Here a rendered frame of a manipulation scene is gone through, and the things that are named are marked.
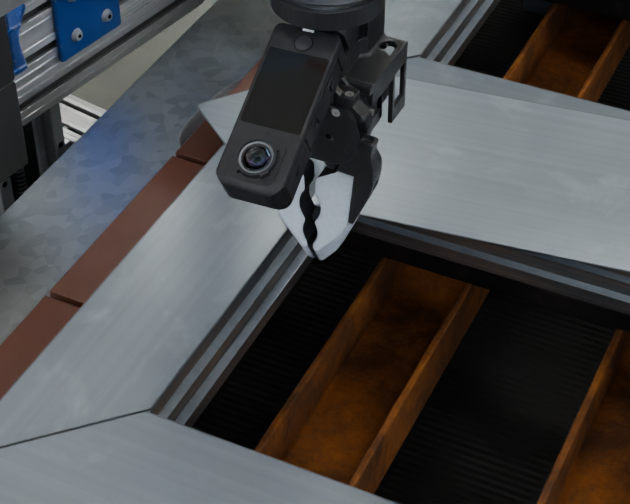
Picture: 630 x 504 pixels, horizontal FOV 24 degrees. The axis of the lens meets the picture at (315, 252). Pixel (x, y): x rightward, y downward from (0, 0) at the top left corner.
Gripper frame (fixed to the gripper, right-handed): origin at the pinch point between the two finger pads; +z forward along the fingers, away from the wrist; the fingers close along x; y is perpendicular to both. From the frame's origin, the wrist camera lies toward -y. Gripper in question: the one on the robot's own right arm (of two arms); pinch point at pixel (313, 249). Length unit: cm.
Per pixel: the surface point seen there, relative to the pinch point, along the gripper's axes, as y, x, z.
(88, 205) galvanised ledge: 15.4, 30.1, 17.8
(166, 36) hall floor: 134, 96, 86
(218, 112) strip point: 12.7, 14.4, 0.9
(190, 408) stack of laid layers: -14.2, 2.0, 3.3
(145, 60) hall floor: 125, 95, 86
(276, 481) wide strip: -19.0, -6.6, 1.0
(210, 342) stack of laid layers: -9.4, 3.1, 2.0
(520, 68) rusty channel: 49, 1, 14
